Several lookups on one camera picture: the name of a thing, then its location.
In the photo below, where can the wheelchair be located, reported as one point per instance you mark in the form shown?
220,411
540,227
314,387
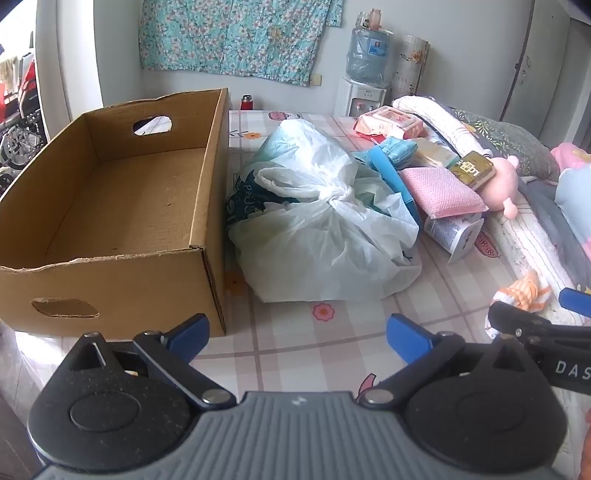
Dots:
21,138

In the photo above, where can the blue white tissue packet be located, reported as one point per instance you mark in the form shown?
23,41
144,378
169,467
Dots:
392,177

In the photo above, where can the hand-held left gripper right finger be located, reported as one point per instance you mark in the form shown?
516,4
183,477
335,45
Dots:
407,339

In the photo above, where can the gold box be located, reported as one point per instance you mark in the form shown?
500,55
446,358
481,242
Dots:
473,170

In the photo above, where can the grey patterned quilt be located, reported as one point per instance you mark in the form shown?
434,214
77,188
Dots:
517,143

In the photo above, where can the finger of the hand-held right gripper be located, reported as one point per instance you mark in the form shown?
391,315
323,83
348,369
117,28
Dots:
577,303
505,316

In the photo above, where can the white wardrobe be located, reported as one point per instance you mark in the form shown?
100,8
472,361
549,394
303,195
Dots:
549,60

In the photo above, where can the pink blue plush toy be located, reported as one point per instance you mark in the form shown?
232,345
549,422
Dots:
572,184

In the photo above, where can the teal floral curtain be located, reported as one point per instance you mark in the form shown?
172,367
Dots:
231,37

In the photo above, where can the rolled floral mat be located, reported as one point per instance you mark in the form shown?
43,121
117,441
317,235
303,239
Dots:
411,64

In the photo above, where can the pink knitted cloth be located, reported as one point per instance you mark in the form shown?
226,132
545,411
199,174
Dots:
441,191

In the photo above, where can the orange checked small doll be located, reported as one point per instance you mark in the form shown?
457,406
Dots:
521,290

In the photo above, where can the wall socket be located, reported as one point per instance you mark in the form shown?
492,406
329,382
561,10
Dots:
316,80

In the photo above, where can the cream flat box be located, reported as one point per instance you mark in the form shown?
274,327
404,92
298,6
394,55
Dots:
434,154

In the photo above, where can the white yogurt cup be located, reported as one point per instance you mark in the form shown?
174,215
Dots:
450,237

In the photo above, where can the brown cardboard box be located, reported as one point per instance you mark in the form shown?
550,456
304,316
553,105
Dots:
138,194

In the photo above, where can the pink white plush toy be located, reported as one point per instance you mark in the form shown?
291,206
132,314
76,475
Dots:
503,184

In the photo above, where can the blue water jug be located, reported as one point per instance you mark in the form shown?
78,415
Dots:
369,57

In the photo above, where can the white plastic bag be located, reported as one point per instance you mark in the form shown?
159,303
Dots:
323,240

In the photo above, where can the red white wet wipes pack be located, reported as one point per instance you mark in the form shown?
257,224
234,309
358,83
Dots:
390,121

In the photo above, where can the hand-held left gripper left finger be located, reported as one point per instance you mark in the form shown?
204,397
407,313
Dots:
190,333

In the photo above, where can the red thermos bottle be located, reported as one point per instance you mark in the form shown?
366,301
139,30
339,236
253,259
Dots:
247,103

